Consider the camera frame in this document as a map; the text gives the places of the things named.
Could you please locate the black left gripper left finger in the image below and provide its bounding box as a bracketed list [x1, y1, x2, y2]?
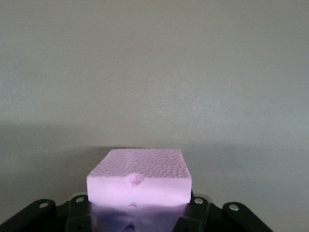
[0, 192, 97, 232]

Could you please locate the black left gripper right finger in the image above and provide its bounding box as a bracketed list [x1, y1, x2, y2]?
[172, 192, 275, 232]

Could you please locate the pink foam block with notch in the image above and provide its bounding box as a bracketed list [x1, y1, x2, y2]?
[86, 148, 192, 232]

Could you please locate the brown table cover sheet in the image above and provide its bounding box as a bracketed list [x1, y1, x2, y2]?
[0, 0, 309, 232]

